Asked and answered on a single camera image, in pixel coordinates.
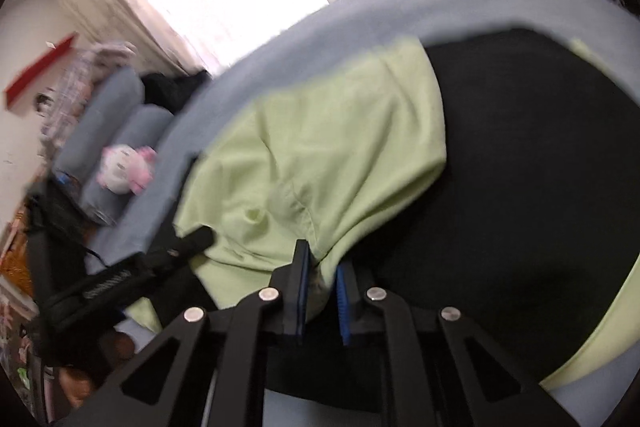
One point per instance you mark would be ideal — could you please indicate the floral folded quilt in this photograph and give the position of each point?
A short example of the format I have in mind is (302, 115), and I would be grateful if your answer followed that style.
(80, 77)

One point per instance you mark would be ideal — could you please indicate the orange wooden headboard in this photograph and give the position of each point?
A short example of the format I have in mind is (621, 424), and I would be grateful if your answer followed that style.
(15, 257)

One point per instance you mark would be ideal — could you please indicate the face wall sticker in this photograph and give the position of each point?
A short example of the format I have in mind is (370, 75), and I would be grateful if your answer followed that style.
(42, 103)

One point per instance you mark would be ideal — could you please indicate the black knitted cloth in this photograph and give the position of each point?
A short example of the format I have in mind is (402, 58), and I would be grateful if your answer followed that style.
(170, 89)

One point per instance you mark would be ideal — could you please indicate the red wall shelf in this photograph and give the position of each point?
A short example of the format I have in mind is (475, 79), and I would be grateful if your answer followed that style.
(40, 67)

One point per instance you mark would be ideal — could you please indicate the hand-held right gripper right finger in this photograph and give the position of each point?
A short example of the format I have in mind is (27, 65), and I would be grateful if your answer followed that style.
(343, 307)

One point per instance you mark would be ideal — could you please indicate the green and black jacket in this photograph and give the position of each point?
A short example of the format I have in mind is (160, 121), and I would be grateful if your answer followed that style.
(325, 132)

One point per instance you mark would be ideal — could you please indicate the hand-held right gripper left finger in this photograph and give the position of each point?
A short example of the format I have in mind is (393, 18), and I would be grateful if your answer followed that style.
(300, 292)

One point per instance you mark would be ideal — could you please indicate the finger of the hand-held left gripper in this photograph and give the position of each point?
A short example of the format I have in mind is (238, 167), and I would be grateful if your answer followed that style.
(185, 244)

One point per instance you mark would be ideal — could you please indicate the blue fleece bed blanket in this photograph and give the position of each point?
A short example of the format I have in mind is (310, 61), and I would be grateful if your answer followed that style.
(350, 17)

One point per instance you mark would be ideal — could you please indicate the pink and white plush toy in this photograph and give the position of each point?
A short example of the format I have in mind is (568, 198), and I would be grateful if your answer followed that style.
(122, 169)

